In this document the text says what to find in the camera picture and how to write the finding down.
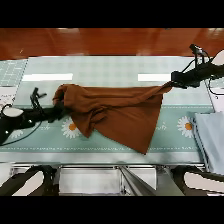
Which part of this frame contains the brown T-shirt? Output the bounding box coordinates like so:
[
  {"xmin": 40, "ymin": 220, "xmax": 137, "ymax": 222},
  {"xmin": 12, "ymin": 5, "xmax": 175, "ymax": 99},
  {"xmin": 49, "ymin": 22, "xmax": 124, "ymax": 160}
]
[{"xmin": 52, "ymin": 81, "xmax": 174, "ymax": 155}]

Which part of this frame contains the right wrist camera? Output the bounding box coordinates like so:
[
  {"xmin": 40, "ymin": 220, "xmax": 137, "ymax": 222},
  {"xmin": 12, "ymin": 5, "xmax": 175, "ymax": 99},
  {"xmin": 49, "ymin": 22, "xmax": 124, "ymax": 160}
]
[{"xmin": 188, "ymin": 43, "xmax": 210, "ymax": 68}]

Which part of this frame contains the light blue garment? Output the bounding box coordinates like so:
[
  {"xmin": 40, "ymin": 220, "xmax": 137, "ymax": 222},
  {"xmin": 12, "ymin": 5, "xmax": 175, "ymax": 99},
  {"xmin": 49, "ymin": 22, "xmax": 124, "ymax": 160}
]
[{"xmin": 191, "ymin": 111, "xmax": 224, "ymax": 176}]

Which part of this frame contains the silver frame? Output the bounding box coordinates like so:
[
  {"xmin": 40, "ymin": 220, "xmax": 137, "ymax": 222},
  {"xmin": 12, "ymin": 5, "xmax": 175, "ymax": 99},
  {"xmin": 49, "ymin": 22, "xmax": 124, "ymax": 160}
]
[{"xmin": 9, "ymin": 162, "xmax": 206, "ymax": 197}]

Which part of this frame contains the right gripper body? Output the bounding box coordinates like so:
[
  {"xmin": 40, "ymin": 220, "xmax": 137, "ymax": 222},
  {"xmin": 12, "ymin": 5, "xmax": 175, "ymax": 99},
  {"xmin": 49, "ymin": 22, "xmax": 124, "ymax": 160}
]
[{"xmin": 170, "ymin": 69, "xmax": 198, "ymax": 90}]

